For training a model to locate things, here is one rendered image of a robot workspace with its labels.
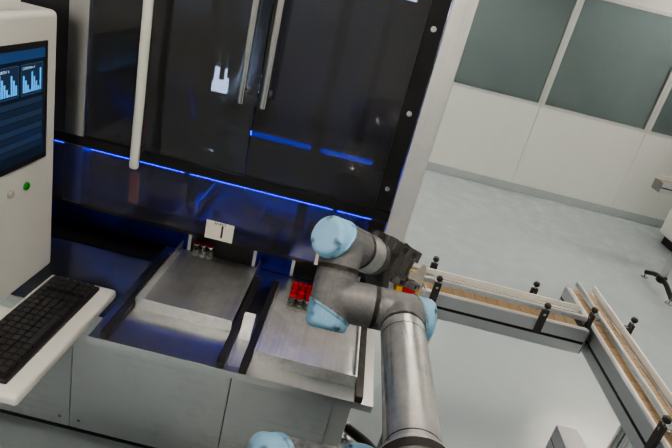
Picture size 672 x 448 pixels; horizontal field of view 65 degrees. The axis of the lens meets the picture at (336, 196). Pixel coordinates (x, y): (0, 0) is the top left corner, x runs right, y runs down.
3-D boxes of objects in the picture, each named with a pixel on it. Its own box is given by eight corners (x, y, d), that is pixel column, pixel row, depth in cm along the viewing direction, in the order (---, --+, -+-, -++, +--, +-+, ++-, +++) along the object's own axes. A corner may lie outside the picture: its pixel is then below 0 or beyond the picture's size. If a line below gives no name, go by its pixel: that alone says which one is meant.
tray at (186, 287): (181, 249, 169) (182, 239, 168) (259, 268, 169) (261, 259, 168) (134, 307, 138) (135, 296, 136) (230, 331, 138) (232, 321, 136)
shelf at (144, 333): (165, 250, 170) (166, 245, 169) (375, 303, 170) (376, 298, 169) (87, 342, 125) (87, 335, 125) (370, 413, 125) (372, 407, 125)
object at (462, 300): (377, 306, 172) (390, 265, 166) (378, 282, 186) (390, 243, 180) (580, 357, 172) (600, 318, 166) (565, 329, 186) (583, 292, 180)
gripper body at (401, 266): (425, 255, 109) (398, 239, 100) (406, 292, 108) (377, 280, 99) (397, 241, 114) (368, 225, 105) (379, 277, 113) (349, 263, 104)
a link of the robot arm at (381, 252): (365, 276, 96) (334, 258, 101) (377, 281, 99) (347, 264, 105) (383, 239, 96) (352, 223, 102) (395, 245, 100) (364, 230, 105)
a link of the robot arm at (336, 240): (302, 257, 91) (313, 210, 93) (337, 271, 100) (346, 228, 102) (338, 261, 87) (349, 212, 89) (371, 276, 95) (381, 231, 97)
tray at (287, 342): (278, 289, 161) (280, 280, 159) (360, 310, 161) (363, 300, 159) (251, 362, 129) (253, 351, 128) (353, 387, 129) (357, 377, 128)
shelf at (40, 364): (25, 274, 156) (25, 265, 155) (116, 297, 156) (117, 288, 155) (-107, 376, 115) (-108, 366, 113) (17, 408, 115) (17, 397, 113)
